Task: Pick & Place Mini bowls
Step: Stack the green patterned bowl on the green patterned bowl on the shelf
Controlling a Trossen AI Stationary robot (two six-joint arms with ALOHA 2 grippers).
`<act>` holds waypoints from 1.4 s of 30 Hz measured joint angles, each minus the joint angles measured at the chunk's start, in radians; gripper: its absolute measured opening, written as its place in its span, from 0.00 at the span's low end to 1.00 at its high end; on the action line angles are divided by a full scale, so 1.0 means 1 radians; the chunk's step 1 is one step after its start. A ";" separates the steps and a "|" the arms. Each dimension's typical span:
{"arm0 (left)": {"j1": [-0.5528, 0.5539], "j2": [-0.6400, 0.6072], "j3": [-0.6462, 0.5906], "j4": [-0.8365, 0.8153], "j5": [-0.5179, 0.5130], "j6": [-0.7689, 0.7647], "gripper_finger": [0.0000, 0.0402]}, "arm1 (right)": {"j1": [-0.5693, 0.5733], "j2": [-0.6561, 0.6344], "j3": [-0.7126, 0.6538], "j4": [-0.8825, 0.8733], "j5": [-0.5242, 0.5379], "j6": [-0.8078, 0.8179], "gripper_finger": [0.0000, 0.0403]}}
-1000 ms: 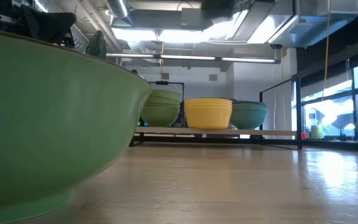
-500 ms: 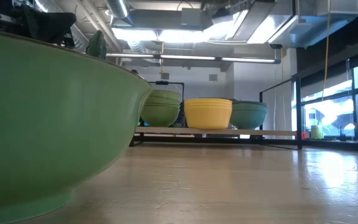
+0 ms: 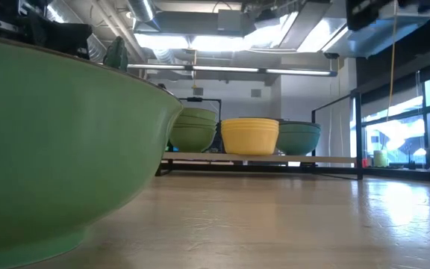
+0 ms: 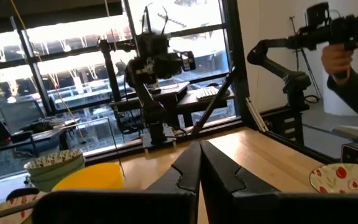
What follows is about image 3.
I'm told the blue floral bowl teal outside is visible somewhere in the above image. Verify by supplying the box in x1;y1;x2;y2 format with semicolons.
278;120;323;130
278;126;322;135
275;130;321;156

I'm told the silver ceiling air unit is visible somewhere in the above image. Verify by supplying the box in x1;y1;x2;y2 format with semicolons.
321;7;430;60

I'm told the green cactus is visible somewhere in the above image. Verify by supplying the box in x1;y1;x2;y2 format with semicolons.
102;35;130;72

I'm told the bright ceiling light panel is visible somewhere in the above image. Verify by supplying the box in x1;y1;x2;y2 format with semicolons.
134;32;246;53

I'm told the grey ceiling box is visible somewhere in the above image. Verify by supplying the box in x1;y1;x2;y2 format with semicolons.
216;9;243;33

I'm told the lime green cup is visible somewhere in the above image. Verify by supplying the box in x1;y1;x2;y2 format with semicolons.
373;149;389;168

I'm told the long ceiling tube light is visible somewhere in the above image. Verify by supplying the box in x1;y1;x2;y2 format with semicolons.
127;63;338;78

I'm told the large silver spiral duct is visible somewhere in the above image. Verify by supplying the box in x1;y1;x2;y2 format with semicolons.
45;0;108;64

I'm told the yellow hanging cable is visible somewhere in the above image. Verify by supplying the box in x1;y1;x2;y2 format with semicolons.
385;10;399;123
191;49;199;90

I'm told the silver rectangular duct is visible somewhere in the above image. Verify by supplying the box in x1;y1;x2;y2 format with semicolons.
254;0;334;52

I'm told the small silver spiral duct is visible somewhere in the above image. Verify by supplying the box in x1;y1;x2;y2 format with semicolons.
127;0;156;23

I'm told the black window frame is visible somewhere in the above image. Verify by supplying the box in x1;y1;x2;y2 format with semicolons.
356;35;430;176

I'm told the black aluminium table frame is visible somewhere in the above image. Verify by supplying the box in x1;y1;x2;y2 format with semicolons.
158;162;430;185

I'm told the black wire dish rack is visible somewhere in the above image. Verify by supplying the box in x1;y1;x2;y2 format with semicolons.
155;91;364;181

